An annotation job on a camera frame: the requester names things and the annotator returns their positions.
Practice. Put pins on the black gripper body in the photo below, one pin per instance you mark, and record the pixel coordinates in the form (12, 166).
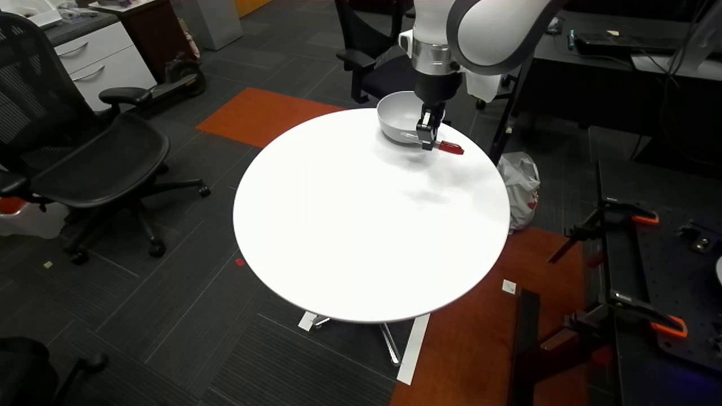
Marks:
(439, 89)

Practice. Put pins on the red marker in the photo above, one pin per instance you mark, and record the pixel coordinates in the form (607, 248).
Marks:
(452, 148)

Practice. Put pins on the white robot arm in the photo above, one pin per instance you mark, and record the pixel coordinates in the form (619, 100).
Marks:
(488, 30)

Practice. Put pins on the grey bowl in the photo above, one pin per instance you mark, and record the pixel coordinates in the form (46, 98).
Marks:
(395, 120)

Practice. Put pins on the black padded office chair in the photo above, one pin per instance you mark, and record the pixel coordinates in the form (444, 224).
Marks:
(372, 69)

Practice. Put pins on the clear plastic bag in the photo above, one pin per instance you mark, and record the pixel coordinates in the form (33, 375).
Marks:
(519, 189)

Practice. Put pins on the grey computer mouse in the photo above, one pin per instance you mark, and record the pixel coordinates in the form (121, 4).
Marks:
(554, 25)

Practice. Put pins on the black office desk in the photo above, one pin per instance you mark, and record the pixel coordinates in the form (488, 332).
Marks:
(600, 83)

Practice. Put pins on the small white paper piece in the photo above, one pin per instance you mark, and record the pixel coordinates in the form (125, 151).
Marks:
(509, 288)

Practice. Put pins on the black keyboard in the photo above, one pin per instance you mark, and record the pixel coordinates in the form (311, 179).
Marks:
(624, 44)

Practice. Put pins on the white table base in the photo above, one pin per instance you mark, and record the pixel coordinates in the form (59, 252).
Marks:
(413, 350)

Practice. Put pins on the grey bin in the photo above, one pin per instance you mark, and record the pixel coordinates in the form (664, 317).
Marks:
(211, 18)

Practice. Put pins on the black kick scooter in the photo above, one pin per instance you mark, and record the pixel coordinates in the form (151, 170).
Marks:
(176, 80)

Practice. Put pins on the dark brown wooden cabinet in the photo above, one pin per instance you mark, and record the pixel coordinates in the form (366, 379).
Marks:
(158, 30)

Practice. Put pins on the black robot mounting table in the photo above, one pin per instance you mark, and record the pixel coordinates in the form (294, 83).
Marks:
(668, 300)

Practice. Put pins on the black mesh office chair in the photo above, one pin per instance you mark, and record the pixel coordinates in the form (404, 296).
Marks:
(104, 161)

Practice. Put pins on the white drawer cabinet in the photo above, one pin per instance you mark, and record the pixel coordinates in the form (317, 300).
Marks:
(104, 65)

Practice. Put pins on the dark grey desk top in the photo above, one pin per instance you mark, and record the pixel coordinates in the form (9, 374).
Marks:
(74, 25)

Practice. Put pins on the white floor object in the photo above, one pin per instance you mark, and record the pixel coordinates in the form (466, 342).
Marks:
(35, 223)

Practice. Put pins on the black upright post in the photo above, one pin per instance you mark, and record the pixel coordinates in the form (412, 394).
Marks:
(527, 340)

